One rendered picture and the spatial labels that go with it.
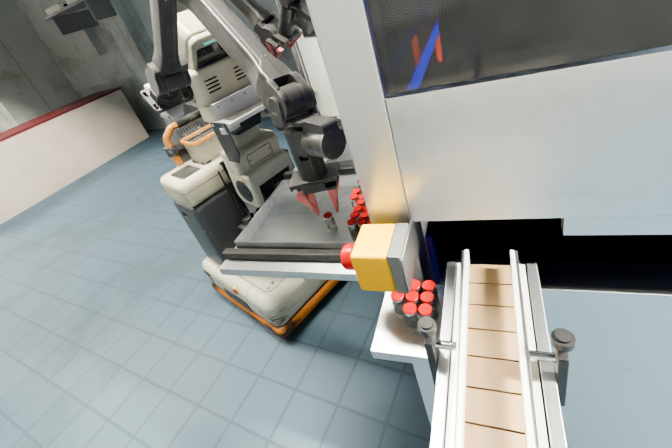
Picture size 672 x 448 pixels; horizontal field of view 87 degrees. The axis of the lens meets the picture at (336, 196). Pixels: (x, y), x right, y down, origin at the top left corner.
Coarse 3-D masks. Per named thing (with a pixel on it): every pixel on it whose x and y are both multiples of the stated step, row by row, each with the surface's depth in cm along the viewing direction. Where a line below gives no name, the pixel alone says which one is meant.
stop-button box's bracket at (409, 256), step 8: (408, 232) 51; (408, 240) 50; (416, 240) 55; (408, 248) 50; (416, 248) 54; (408, 256) 49; (416, 256) 54; (408, 264) 49; (408, 272) 49; (408, 280) 48; (408, 288) 49
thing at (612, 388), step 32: (544, 288) 54; (576, 288) 52; (608, 288) 51; (640, 288) 49; (576, 320) 55; (608, 320) 53; (640, 320) 51; (576, 352) 59; (608, 352) 57; (640, 352) 55; (576, 384) 64; (608, 384) 61; (640, 384) 59; (576, 416) 69; (608, 416) 66; (640, 416) 64
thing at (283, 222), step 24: (288, 192) 101; (264, 216) 92; (288, 216) 91; (312, 216) 87; (336, 216) 84; (240, 240) 83; (264, 240) 85; (288, 240) 82; (312, 240) 79; (336, 240) 77
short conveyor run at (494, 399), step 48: (480, 288) 51; (528, 288) 50; (432, 336) 42; (480, 336) 45; (528, 336) 43; (480, 384) 40; (528, 384) 35; (432, 432) 37; (480, 432) 36; (528, 432) 32
